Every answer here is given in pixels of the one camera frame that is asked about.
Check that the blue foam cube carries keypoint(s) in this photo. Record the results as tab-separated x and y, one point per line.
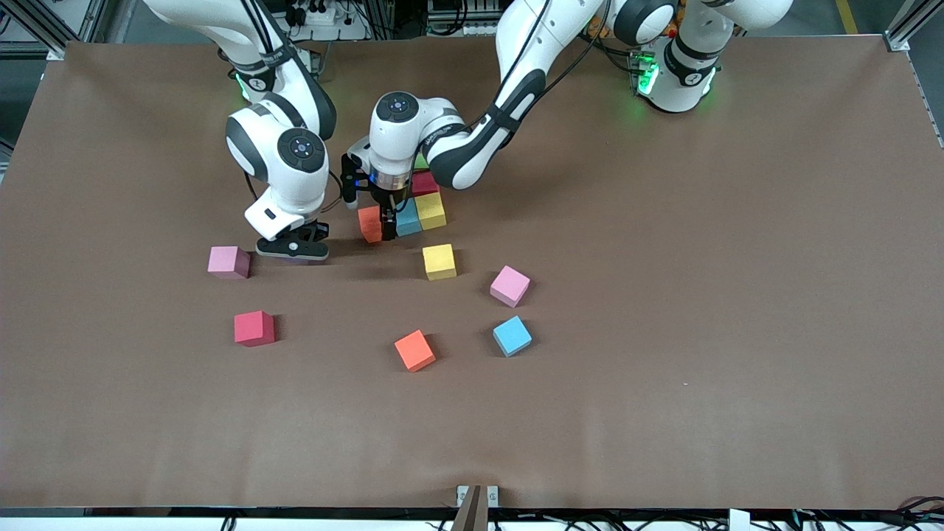
512	335
409	220

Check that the yellow foam cube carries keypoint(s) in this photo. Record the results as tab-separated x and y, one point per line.
431	212
439	262

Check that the brown paper table cover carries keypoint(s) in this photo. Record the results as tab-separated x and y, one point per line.
664	405

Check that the green foam cube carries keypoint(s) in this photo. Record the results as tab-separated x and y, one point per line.
420	161

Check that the orange foam cube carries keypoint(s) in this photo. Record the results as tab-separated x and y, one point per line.
369	225
414	350

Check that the red foam cube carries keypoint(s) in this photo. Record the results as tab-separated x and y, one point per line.
254	328
425	183

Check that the brown wooden stick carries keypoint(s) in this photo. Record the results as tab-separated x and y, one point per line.
472	512

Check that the grey equipment box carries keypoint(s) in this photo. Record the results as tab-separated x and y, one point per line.
472	15

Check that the aluminium frame profile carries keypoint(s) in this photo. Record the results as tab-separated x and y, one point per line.
901	31
51	26

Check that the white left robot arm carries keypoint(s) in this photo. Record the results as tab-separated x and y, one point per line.
394	136

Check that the orange snack packets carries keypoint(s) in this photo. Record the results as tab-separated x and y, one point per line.
670	26

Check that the pink foam cube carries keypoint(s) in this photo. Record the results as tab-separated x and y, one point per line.
228	262
510	286

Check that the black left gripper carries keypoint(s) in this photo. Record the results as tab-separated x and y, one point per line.
386	198

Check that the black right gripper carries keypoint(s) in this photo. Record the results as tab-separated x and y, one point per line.
321	231

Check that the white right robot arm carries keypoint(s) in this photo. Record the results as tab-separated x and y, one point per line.
291	192

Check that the small metal bracket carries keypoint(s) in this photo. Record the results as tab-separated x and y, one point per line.
462	494

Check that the white power strip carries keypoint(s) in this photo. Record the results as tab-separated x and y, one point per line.
339	29

